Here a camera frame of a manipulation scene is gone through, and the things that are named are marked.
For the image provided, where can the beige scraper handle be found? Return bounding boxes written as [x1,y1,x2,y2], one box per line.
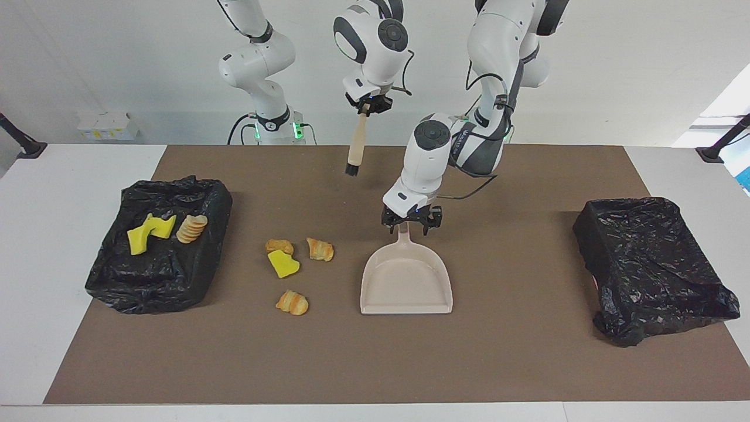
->
[345,104,371,178]

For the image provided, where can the beige plastic dustpan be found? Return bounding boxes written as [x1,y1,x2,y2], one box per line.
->
[360,223,454,315]

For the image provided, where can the striped croissant piece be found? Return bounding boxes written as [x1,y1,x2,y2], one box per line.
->
[306,237,335,262]
[275,290,309,316]
[176,215,209,244]

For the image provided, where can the yellow sponge chunk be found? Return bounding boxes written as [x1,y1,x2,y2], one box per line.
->
[267,250,301,278]

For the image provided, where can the green and yellow sponge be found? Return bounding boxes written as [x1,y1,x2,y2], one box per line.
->
[145,213,177,240]

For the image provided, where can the plain yellow sponge piece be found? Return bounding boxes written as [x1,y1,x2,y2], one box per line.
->
[127,225,151,256]

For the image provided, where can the black bag lined bin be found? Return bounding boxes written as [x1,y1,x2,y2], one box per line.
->
[572,196,741,348]
[85,175,233,315]

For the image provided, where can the brown table mat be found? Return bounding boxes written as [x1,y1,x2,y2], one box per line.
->
[44,145,750,405]

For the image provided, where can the white cardboard box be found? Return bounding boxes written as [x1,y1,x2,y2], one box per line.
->
[76,111,140,141]

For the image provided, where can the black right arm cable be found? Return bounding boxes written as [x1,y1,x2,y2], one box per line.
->
[389,49,415,97]

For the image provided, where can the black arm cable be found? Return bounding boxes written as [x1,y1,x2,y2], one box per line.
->
[437,59,517,201]
[389,49,415,97]

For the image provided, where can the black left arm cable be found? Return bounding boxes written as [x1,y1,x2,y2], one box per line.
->
[437,59,517,201]

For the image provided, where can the black base cable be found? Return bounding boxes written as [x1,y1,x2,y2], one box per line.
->
[227,113,258,145]

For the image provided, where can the black camera stand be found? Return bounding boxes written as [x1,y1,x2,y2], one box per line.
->
[0,113,47,160]
[696,114,750,164]

